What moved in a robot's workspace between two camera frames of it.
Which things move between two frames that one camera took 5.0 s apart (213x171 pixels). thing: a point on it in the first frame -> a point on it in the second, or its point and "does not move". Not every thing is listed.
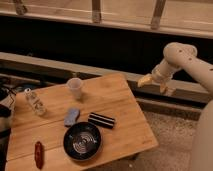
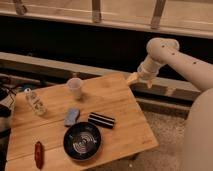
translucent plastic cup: (75, 87) does not move
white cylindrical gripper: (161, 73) -> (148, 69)
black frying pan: (82, 141) does not move
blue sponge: (71, 117) does not move
